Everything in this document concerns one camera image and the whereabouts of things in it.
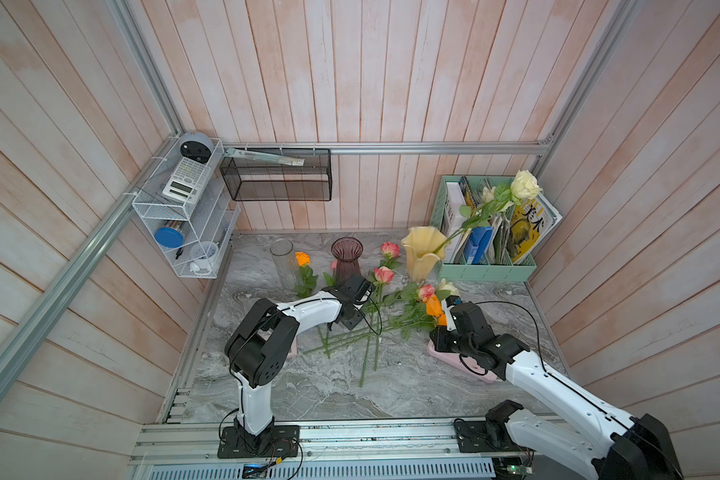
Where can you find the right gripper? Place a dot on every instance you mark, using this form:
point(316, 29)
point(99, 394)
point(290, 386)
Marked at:
point(438, 340)

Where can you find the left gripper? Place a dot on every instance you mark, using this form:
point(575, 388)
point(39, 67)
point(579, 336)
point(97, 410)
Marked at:
point(352, 322)

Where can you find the cream rose group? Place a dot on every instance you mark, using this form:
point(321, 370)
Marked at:
point(446, 289)
point(523, 187)
point(487, 195)

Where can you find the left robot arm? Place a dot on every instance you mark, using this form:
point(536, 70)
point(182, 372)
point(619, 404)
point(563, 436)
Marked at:
point(257, 352)

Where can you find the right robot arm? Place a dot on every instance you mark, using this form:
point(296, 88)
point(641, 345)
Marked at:
point(600, 441)

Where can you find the pink case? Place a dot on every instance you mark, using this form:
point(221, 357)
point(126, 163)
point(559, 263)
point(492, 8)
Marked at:
point(468, 366)

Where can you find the pink rose middle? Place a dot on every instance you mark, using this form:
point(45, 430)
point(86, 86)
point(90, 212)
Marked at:
point(380, 277)

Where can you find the purple ribbed glass vase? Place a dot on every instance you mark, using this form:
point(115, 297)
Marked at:
point(347, 252)

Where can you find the pink rose upper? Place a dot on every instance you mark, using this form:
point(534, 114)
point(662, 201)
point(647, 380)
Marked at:
point(390, 252)

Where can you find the pink rose right group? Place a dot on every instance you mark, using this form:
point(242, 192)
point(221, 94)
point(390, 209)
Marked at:
point(425, 292)

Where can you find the blue folder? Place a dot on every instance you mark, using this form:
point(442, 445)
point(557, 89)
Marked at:
point(477, 244)

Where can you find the clear glass cylinder vase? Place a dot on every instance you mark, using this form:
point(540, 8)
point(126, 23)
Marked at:
point(286, 264)

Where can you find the yellow ruffled vase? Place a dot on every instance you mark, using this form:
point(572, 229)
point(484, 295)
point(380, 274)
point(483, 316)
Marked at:
point(424, 249)

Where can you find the green file organizer box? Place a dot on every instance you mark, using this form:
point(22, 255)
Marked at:
point(485, 271)

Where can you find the pink calculator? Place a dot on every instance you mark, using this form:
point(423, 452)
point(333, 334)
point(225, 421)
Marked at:
point(293, 351)

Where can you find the white book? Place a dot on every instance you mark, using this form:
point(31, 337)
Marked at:
point(452, 220)

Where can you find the yellow magazine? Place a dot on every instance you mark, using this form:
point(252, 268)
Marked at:
point(530, 223)

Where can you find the white cup on shelf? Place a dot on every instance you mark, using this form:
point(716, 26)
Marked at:
point(202, 257)

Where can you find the white strip on basket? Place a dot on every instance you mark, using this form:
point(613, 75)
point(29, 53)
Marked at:
point(250, 155)

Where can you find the blue lid jar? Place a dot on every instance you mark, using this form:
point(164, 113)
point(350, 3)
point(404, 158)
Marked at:
point(170, 234)

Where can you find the white calculator on shelf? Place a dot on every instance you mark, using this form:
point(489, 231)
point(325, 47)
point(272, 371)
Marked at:
point(187, 181)

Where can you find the round black white device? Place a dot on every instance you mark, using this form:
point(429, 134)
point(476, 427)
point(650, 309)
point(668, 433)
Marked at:
point(196, 146)

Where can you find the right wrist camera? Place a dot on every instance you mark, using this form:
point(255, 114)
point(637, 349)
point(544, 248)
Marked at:
point(447, 305)

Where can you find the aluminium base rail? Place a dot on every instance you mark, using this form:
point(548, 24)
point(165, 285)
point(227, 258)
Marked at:
point(342, 449)

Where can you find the black wire basket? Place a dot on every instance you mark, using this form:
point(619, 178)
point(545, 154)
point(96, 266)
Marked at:
point(249, 181)

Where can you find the white wire mesh shelf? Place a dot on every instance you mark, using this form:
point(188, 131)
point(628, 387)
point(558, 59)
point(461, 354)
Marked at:
point(212, 218)

